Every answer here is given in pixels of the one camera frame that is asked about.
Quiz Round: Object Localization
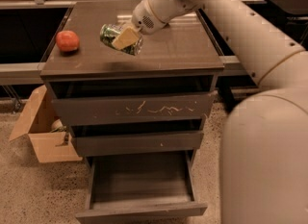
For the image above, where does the grey open bottom drawer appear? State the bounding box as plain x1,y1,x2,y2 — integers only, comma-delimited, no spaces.
76,151,207,224

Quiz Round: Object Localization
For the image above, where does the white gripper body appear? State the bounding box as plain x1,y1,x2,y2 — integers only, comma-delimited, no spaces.
131,0,166,35

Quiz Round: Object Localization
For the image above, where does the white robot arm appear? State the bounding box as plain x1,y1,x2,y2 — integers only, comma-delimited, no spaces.
131,0,308,224

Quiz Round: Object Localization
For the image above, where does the dark grey drawer cabinet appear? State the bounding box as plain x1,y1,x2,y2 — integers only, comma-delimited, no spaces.
40,1,223,157

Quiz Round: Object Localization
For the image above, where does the white object in box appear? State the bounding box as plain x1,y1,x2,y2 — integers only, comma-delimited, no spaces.
51,119,65,133

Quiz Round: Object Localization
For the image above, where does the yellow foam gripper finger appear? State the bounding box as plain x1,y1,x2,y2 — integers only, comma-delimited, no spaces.
112,26,141,50

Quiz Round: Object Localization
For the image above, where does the grey top drawer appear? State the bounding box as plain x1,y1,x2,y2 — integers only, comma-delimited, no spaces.
52,92,215,126

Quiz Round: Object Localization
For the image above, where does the grey middle drawer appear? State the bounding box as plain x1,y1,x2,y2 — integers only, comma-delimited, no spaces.
72,131,203,157

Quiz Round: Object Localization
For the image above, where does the red apple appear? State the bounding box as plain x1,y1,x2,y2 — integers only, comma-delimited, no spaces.
56,31,80,52

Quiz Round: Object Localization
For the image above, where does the green soda can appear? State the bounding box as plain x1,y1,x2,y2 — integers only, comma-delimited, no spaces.
100,23,143,56

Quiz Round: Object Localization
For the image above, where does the open cardboard box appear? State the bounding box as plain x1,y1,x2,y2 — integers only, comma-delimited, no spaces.
9,86,82,163

